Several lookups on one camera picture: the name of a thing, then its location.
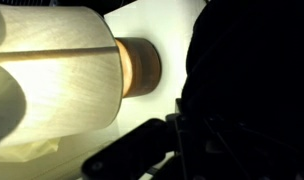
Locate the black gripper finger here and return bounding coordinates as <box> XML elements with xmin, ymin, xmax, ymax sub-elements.
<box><xmin>81</xmin><ymin>114</ymin><xmax>182</xmax><ymax>180</ymax></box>

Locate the black cloth with white patches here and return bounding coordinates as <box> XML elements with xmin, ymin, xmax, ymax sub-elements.
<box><xmin>179</xmin><ymin>0</ymin><xmax>304</xmax><ymax>180</ymax></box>

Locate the lamp with wooden base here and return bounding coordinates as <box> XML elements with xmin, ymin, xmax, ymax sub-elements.
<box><xmin>0</xmin><ymin>4</ymin><xmax>163</xmax><ymax>148</ymax></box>

